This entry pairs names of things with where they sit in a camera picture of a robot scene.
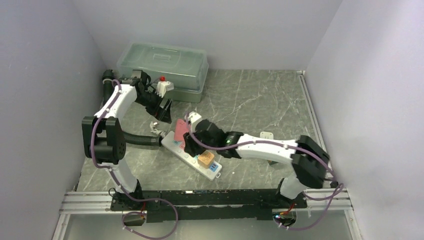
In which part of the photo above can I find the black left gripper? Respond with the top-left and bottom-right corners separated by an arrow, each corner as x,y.
134,88 -> 173,124

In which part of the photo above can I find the tan cube plug adapter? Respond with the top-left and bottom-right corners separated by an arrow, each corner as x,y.
197,151 -> 215,169

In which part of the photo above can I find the white multicolour power strip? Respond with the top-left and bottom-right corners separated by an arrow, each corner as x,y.
161,131 -> 223,181

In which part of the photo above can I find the pink triangular power strip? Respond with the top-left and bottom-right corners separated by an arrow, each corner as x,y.
173,118 -> 188,149

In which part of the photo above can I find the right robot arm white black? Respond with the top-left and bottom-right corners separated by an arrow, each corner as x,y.
183,112 -> 331,208

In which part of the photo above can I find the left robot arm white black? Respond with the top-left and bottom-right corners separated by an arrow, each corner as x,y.
81,69 -> 175,210

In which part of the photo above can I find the translucent green plastic box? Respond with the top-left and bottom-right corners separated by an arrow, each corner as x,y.
116,42 -> 209,104

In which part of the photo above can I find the white square adapter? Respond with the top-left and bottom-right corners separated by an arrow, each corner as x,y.
259,131 -> 274,140

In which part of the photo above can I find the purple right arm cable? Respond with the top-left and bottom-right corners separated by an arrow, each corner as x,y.
183,112 -> 345,202

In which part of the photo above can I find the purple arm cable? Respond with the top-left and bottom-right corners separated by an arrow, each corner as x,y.
183,112 -> 345,202
90,79 -> 147,203

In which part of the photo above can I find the white power strip cord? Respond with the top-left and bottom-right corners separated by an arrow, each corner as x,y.
149,121 -> 168,137

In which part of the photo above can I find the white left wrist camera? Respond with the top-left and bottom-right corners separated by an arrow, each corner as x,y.
155,76 -> 175,98

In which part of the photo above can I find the black corrugated hose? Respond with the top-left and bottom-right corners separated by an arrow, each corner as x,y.
100,69 -> 163,147

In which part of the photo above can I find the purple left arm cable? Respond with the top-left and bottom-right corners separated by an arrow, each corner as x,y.
90,79 -> 147,203

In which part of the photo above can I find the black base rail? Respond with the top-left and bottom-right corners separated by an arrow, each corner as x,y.
110,189 -> 308,223

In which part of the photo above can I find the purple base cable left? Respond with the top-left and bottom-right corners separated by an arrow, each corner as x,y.
121,198 -> 180,240

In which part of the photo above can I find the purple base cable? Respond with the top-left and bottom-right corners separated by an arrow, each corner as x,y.
274,195 -> 342,232
121,198 -> 180,240

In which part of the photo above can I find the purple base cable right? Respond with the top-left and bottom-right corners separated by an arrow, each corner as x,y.
274,195 -> 342,232

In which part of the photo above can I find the aluminium frame rail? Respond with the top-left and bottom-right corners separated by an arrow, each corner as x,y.
53,70 -> 360,240

